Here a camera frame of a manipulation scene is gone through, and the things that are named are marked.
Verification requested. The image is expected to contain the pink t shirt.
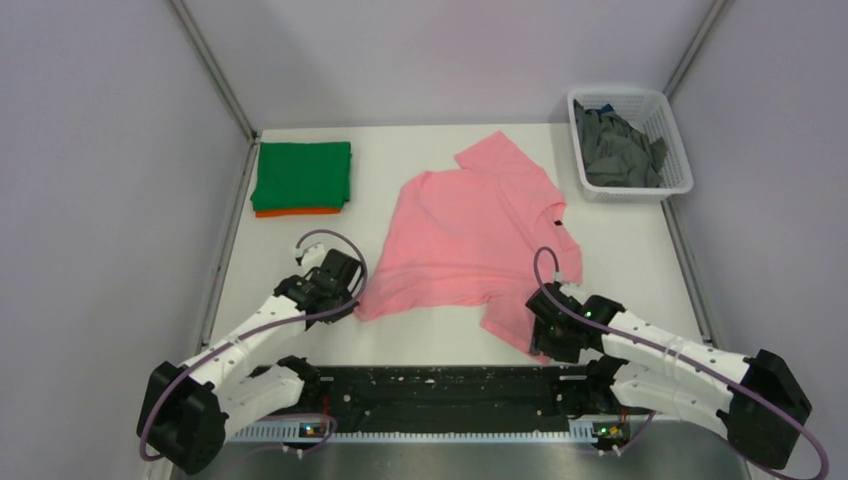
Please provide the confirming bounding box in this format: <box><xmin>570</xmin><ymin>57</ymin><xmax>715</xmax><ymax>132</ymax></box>
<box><xmin>356</xmin><ymin>131</ymin><xmax>583</xmax><ymax>353</ymax></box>

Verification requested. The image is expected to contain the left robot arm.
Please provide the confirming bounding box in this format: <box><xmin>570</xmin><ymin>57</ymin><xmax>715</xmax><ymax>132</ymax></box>
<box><xmin>137</xmin><ymin>244</ymin><xmax>367</xmax><ymax>475</ymax></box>

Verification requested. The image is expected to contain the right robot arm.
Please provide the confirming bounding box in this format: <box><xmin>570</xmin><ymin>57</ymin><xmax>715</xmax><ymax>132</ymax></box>
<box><xmin>525</xmin><ymin>282</ymin><xmax>812</xmax><ymax>470</ymax></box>

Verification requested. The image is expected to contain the folded orange t shirt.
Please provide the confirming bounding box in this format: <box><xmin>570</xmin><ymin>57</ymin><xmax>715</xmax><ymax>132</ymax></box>
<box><xmin>254</xmin><ymin>207</ymin><xmax>341</xmax><ymax>218</ymax></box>

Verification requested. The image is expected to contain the folded green t shirt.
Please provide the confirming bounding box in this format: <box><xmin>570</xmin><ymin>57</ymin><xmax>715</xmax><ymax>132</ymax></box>
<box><xmin>250</xmin><ymin>142</ymin><xmax>353</xmax><ymax>212</ymax></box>

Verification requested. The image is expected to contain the grey t shirt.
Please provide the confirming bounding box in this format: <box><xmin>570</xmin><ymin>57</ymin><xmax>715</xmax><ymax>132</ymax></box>
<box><xmin>573</xmin><ymin>101</ymin><xmax>668</xmax><ymax>188</ymax></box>

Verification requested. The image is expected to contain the white plastic basket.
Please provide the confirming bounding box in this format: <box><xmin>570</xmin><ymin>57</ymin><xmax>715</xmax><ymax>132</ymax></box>
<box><xmin>567</xmin><ymin>86</ymin><xmax>694</xmax><ymax>203</ymax></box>

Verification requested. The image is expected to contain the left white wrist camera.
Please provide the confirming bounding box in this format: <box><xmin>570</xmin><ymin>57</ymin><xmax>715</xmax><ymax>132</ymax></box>
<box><xmin>294</xmin><ymin>242</ymin><xmax>326</xmax><ymax>271</ymax></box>

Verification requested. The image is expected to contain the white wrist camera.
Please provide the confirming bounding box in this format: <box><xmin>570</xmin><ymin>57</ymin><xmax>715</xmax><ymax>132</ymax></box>
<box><xmin>294</xmin><ymin>242</ymin><xmax>326</xmax><ymax>271</ymax></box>
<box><xmin>559</xmin><ymin>282</ymin><xmax>590</xmax><ymax>304</ymax></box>

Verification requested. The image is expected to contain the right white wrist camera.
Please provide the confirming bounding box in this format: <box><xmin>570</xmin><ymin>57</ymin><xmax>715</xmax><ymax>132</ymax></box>
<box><xmin>559</xmin><ymin>282</ymin><xmax>590</xmax><ymax>304</ymax></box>

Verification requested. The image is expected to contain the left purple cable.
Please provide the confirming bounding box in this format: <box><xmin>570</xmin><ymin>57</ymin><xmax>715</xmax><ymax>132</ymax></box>
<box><xmin>137</xmin><ymin>229</ymin><xmax>369</xmax><ymax>463</ymax></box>

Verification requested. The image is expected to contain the white slotted cable duct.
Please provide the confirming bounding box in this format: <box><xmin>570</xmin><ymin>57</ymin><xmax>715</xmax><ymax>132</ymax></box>
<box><xmin>228</xmin><ymin>420</ymin><xmax>624</xmax><ymax>445</ymax></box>

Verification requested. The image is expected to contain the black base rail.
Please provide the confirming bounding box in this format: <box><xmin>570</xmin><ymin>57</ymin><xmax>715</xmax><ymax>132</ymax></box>
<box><xmin>254</xmin><ymin>362</ymin><xmax>654</xmax><ymax>436</ymax></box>

